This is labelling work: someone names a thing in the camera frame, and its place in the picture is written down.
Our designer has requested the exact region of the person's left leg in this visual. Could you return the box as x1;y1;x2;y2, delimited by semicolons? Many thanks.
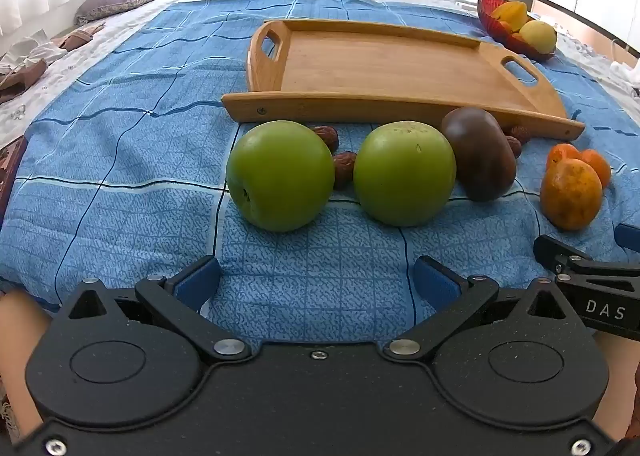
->
0;288;56;437

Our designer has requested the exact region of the blue checked blanket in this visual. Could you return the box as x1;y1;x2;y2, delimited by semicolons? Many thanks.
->
0;0;640;317

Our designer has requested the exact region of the wooden bed frame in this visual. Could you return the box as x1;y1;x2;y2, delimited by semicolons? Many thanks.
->
532;0;640;62

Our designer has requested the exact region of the person's leg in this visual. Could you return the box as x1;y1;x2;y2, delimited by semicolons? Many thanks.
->
595;328;640;442
0;288;56;437

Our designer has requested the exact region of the yellow pear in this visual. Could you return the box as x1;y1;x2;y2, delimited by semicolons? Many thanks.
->
519;20;558;55

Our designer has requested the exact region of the bed with pale sheet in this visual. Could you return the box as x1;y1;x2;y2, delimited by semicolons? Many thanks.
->
0;0;640;162

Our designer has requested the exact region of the large dull orange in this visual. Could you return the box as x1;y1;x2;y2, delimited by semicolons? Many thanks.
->
540;158;604;232

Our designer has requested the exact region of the green apple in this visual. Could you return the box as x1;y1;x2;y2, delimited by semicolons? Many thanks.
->
353;121;457;228
226;120;336;233

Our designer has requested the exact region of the crumpled white cloth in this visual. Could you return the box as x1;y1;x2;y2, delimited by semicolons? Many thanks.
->
612;61;640;97

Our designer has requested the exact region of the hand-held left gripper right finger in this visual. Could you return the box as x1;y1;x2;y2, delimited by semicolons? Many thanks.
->
382;256;576;362

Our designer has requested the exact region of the dark brown round fruit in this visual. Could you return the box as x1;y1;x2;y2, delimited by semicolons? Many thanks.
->
440;107;517;203

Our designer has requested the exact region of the red glass bowl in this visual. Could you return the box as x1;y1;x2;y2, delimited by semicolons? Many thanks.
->
477;0;557;62

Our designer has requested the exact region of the small bright tangerine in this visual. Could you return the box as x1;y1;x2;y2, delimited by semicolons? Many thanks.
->
546;143;583;172
580;148;612;189

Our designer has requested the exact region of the pink garment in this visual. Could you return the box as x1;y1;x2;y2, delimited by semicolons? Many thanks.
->
52;23;106;52

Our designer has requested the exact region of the wooden tray with handles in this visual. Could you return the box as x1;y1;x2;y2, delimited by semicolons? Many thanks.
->
221;19;586;141

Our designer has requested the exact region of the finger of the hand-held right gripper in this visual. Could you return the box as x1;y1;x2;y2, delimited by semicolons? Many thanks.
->
615;223;640;251
533;234;640;289

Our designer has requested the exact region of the person's right leg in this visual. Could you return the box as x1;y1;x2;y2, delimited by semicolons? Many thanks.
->
595;328;640;442

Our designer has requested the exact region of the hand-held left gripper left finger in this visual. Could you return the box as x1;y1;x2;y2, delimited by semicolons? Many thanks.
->
59;256;252;364

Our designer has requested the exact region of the white charger cable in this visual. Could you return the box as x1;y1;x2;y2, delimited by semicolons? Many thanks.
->
607;38;640;67

